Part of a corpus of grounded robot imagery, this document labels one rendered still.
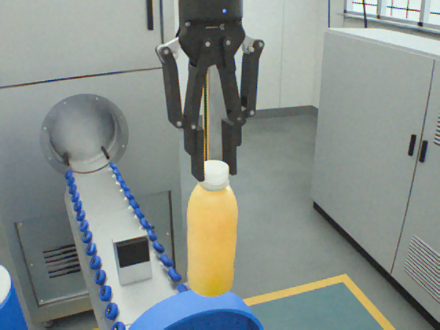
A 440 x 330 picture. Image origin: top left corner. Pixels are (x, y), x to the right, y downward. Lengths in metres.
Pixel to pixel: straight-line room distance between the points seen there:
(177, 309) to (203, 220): 0.22
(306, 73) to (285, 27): 0.70
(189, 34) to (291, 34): 5.01
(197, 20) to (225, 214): 0.25
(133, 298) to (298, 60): 4.71
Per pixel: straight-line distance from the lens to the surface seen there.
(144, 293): 1.23
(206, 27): 0.49
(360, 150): 2.78
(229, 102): 0.52
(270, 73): 5.44
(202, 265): 0.60
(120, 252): 1.18
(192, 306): 0.73
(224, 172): 0.54
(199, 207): 0.55
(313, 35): 5.64
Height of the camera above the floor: 1.74
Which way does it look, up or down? 24 degrees down
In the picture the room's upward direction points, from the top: straight up
